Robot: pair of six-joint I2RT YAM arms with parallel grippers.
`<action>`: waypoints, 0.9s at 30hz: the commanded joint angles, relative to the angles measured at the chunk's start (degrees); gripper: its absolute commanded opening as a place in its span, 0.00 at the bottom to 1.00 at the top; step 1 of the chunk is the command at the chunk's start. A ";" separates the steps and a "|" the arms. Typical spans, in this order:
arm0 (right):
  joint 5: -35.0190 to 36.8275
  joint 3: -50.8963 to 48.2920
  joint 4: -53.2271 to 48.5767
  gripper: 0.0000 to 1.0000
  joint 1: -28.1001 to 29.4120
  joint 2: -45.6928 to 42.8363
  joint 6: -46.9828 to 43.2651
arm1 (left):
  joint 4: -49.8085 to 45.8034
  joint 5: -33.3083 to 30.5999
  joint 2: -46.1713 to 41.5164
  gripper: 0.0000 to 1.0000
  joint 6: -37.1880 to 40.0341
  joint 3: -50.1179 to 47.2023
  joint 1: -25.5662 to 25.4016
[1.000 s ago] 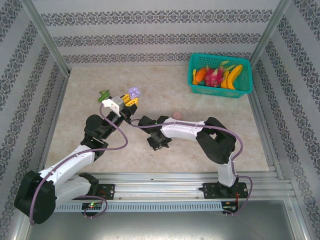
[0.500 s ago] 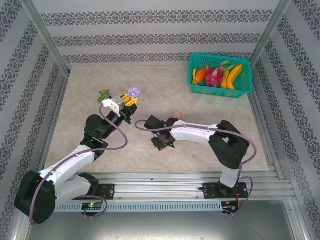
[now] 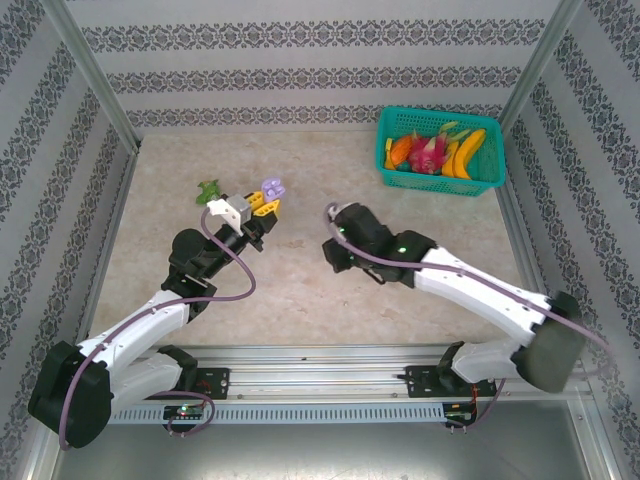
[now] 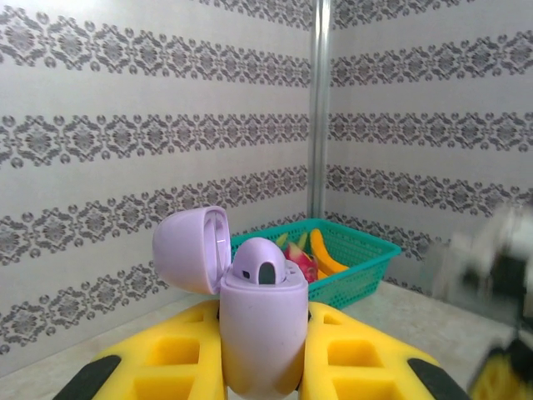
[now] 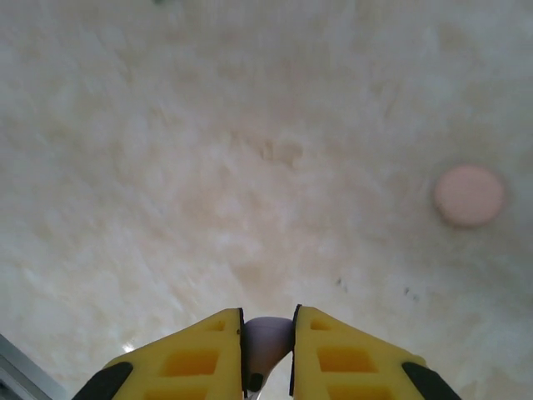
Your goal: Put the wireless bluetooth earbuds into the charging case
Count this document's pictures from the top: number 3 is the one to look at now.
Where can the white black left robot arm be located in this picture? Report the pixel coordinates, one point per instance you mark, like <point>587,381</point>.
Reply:
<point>140,325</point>

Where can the small yellow toy fruit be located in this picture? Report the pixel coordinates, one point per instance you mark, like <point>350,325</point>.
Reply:
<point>388,150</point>

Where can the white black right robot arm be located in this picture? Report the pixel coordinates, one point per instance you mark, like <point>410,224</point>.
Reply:
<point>480,300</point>

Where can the aluminium table edge rail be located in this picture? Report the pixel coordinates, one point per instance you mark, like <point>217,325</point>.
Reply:
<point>525,250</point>
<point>124,200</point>

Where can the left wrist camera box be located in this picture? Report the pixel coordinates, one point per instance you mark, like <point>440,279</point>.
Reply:
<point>235,207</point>

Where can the yellow banana bunch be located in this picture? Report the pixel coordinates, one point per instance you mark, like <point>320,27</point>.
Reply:
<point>465,150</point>

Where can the aluminium frame post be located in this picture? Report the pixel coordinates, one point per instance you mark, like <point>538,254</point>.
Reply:
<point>540,65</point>
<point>90,75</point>

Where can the orange toy fruit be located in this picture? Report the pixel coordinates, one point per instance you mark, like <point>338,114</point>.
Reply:
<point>400,149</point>

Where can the pink dragon fruit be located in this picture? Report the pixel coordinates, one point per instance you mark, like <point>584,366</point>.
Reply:
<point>427,152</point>

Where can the small circuit board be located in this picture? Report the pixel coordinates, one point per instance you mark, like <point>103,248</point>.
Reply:
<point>460,415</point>
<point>184,411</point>

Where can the purple earbud charging case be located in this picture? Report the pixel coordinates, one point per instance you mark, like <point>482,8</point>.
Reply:
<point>273,188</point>

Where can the teal plastic basket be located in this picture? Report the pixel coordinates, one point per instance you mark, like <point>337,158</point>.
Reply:
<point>435,187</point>

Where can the aluminium extrusion mounting rail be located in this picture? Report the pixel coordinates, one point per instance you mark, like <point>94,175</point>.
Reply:
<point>310,370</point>

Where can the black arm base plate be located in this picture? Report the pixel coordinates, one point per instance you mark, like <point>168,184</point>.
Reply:
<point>420,382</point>
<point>220,382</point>

